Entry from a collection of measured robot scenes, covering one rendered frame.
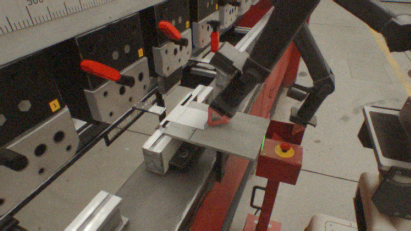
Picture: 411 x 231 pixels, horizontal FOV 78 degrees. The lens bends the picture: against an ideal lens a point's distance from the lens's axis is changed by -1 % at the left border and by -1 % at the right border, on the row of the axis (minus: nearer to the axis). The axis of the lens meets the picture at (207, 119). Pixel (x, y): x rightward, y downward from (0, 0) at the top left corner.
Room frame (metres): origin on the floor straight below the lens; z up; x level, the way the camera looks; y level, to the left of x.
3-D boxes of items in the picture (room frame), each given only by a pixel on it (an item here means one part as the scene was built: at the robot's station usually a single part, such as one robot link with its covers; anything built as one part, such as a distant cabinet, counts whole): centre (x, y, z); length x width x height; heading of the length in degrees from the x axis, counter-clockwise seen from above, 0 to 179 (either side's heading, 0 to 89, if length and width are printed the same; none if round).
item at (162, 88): (0.64, 0.10, 1.13); 0.10 x 0.02 x 0.10; 157
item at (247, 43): (1.80, -0.40, 0.92); 1.67 x 0.06 x 0.10; 157
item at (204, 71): (1.34, 0.21, 0.81); 0.64 x 0.08 x 0.14; 67
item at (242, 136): (0.58, -0.03, 1.00); 0.26 x 0.18 x 0.01; 67
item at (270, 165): (0.75, -0.30, 0.75); 0.20 x 0.16 x 0.18; 161
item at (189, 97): (0.67, 0.09, 0.99); 0.20 x 0.03 x 0.03; 157
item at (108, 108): (0.43, 0.19, 1.26); 0.15 x 0.09 x 0.17; 157
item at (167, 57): (0.61, 0.11, 1.26); 0.15 x 0.09 x 0.17; 157
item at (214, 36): (0.76, -0.02, 1.20); 0.04 x 0.02 x 0.10; 67
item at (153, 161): (0.69, 0.08, 0.92); 0.39 x 0.06 x 0.10; 157
